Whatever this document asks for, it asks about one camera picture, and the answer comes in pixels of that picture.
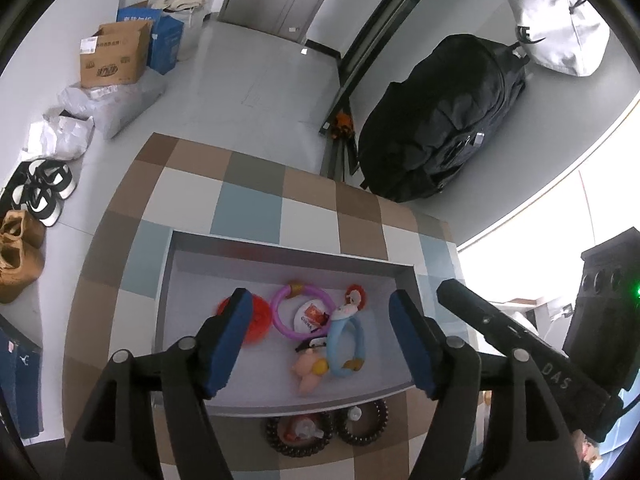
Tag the red disc toy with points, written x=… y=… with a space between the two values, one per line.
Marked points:
x=260 y=320

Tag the white plastic bag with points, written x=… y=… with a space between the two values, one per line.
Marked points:
x=65 y=135
x=115 y=110

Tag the black coat rack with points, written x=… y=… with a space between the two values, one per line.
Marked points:
x=380 y=20

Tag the blue jeans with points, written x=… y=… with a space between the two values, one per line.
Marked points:
x=20 y=385

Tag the black backpack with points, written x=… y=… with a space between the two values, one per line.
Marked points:
x=435 y=120

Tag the brown cardboard box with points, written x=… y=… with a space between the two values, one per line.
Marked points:
x=115 y=65

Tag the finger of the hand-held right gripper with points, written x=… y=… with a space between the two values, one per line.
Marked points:
x=480 y=317

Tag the round white badge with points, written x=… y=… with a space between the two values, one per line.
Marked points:
x=307 y=315

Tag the grey drawer box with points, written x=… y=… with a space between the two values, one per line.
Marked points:
x=210 y=270

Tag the red white figure charm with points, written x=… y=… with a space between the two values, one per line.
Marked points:
x=356 y=296

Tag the black white penguin charm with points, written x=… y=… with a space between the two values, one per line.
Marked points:
x=315 y=344

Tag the blue cardboard box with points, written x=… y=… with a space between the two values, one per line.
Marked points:
x=165 y=45

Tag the black white sandal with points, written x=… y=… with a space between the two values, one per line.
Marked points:
x=55 y=180
x=42 y=210

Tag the white backpack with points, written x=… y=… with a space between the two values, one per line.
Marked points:
x=560 y=25

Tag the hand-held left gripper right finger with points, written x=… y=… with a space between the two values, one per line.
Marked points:
x=415 y=345

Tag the small orange object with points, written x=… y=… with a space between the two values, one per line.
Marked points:
x=343 y=122

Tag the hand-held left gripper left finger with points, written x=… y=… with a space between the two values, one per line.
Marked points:
x=227 y=345

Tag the pink toy charm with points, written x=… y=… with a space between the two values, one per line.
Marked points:
x=307 y=375

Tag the brown shoe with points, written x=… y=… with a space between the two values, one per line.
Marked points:
x=20 y=270
x=20 y=227

